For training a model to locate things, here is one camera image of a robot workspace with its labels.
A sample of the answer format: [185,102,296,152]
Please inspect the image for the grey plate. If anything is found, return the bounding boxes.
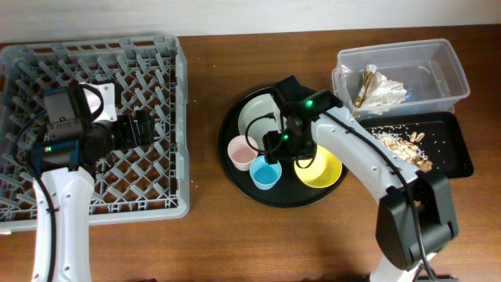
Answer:
[238,93,279,150]

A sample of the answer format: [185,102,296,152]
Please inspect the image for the round black tray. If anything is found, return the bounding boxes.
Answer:
[218,86,348,208]

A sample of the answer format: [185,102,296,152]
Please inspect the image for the food scraps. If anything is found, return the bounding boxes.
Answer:
[369,125,434,172]

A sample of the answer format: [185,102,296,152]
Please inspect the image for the black rectangular tray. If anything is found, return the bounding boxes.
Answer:
[360,112,474,178]

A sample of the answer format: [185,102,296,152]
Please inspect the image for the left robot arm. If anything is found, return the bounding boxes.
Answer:
[26,80,154,281]

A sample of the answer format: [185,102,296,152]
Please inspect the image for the clear plastic bin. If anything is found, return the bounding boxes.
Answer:
[332,38,470,120]

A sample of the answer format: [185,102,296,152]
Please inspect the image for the gold foil wrapper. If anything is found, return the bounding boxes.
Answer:
[354,70,374,107]

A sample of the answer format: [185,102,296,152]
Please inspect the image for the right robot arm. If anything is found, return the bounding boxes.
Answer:
[263,76,459,281]

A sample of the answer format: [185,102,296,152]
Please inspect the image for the grey dishwasher rack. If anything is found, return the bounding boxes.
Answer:
[1,35,189,234]

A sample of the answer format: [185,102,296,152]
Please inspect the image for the yellow bowl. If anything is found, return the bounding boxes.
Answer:
[294,146,343,189]

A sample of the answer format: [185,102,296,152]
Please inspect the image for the blue cup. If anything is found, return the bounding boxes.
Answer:
[249,156,283,190]

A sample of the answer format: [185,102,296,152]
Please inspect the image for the pink cup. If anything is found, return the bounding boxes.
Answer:
[227,135,258,172]

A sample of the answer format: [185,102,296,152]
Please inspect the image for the white napkin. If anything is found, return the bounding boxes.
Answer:
[355,64,408,108]

